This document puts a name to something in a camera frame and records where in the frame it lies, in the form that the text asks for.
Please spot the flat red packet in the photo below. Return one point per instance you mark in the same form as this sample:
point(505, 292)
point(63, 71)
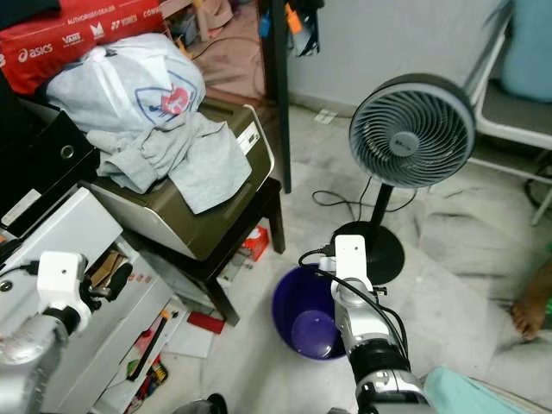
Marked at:
point(207, 322)

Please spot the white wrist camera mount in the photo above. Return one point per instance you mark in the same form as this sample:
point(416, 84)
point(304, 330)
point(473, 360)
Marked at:
point(62, 280)
point(351, 257)

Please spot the grey crumpled garment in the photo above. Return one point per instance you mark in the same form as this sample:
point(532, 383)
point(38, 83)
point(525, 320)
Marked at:
point(207, 168)

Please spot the grey pedestal fan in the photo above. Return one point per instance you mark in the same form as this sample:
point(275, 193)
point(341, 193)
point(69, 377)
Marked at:
point(412, 129)

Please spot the white metal rack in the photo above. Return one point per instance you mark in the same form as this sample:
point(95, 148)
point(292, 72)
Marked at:
point(509, 129)

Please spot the white plastic bag with logo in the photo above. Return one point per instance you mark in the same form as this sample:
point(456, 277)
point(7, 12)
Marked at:
point(121, 82)

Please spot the black case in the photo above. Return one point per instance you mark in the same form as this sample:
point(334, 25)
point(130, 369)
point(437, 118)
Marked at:
point(43, 164)

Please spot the red printed shoe box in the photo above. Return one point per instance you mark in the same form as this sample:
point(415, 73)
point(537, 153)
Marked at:
point(69, 43)

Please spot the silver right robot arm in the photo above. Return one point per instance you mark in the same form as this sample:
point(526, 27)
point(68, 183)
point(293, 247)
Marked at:
point(375, 345)

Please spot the dark wooden side table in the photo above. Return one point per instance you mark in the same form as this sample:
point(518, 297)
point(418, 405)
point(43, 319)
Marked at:
point(220, 297)

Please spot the brown grey printer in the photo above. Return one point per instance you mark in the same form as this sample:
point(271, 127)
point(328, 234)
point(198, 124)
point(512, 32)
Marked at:
point(181, 228)

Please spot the silver robot left leg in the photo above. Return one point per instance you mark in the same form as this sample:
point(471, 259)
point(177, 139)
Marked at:
point(200, 405)

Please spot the purple plastic waste bin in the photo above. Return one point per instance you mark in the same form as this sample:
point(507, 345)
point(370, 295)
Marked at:
point(306, 332)

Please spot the white drawer cabinet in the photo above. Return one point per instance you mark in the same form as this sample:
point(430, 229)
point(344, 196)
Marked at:
point(69, 224)

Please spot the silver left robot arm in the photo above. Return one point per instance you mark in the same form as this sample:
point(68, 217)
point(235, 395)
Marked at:
point(34, 354)

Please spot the person's bare foot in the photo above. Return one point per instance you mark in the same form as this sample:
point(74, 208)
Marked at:
point(533, 315)

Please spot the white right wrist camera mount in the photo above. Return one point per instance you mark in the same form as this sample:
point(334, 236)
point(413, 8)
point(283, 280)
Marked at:
point(351, 257)

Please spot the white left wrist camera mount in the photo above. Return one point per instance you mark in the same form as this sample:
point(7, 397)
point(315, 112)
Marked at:
point(62, 280)

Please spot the pink cloth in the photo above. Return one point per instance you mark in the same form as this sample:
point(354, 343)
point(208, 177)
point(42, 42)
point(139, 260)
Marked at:
point(233, 60)

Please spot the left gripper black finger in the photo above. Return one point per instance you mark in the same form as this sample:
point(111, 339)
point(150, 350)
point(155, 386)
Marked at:
point(119, 280)

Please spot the black pouch with coloured tags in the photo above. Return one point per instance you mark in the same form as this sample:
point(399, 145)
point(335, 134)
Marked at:
point(306, 39)

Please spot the white paper sheet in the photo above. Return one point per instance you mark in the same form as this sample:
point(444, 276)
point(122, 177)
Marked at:
point(187, 341)

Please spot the pale teal cushion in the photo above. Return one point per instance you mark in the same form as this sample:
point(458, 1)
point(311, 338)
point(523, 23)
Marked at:
point(526, 52)

